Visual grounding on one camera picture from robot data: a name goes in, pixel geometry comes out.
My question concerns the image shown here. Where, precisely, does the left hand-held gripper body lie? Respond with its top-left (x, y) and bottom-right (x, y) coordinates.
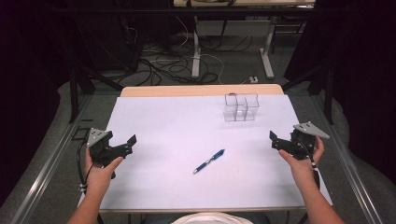
top-left (86, 127), bottom-right (134, 169)

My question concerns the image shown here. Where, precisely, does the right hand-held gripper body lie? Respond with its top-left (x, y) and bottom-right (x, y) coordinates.
top-left (271, 121), bottom-right (331, 161)

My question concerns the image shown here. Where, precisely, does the person's right hand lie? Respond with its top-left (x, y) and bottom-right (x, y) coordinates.
top-left (277, 135), bottom-right (326, 188)

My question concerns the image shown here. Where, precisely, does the person's left hand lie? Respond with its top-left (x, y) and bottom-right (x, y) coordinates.
top-left (83, 147), bottom-right (124, 198)

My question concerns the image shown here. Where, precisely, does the clear acrylic pen holder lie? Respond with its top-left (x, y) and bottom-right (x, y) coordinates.
top-left (222, 91), bottom-right (261, 122)

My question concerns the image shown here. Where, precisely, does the white table mat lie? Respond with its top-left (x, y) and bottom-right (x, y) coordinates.
top-left (78, 94), bottom-right (333, 212)

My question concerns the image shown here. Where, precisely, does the blue pen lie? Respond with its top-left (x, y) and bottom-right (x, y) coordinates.
top-left (192, 148), bottom-right (226, 175)

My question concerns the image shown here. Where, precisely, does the black curtain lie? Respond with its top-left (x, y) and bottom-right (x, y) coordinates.
top-left (284, 0), bottom-right (396, 186)
top-left (0, 0), bottom-right (76, 208)

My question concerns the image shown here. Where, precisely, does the white desk leg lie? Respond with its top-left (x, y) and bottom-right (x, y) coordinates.
top-left (191, 15), bottom-right (202, 79)

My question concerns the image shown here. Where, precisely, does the wooden background desk top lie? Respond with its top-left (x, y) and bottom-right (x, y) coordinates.
top-left (173, 0), bottom-right (316, 7)

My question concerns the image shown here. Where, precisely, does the black metal crossbar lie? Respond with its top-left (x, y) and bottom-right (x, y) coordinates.
top-left (54, 7), bottom-right (347, 15)

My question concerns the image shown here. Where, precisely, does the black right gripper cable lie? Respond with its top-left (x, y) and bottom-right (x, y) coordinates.
top-left (297, 138), bottom-right (321, 191)

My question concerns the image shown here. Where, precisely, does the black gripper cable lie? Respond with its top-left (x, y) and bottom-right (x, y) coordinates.
top-left (76, 139), bottom-right (95, 192)
top-left (297, 138), bottom-right (321, 191)

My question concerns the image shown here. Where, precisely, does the small black floor bracket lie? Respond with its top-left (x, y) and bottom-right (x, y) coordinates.
top-left (70, 119), bottom-right (94, 142)

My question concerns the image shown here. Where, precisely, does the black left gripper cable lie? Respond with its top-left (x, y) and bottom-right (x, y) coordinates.
top-left (76, 139), bottom-right (95, 192)

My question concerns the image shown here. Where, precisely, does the aluminium floor rail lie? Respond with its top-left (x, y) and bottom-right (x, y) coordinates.
top-left (9, 94), bottom-right (95, 224)
top-left (310, 94), bottom-right (387, 224)

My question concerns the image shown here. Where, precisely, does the black metal frame post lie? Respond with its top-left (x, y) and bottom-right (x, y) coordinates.
top-left (281, 60), bottom-right (334, 126)
top-left (68, 59), bottom-right (125, 124)

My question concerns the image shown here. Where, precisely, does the tangle of floor cables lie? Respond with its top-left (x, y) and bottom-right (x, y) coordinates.
top-left (134, 29), bottom-right (254, 87)

